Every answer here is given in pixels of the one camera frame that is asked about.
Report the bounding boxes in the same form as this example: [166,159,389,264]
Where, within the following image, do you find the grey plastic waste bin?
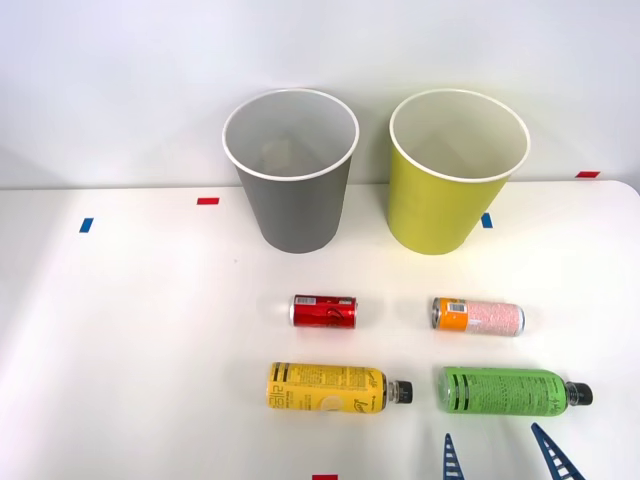
[221,88,361,255]

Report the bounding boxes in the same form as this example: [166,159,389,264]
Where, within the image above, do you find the yellow-green plastic waste bin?
[388,88,531,257]

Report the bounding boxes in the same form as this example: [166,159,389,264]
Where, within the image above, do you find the red drink can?
[289,293,359,331]

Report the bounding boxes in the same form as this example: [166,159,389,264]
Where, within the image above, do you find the orange and white drink can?
[431,296,527,338]

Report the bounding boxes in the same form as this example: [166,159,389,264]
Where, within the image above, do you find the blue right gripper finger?
[530,422,587,480]
[441,432,465,480]

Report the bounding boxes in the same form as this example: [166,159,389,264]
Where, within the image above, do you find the yellow plastic bottle black cap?
[264,361,415,416]

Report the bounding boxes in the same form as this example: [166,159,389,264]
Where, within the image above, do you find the green plastic bottle black cap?
[437,366,595,417]

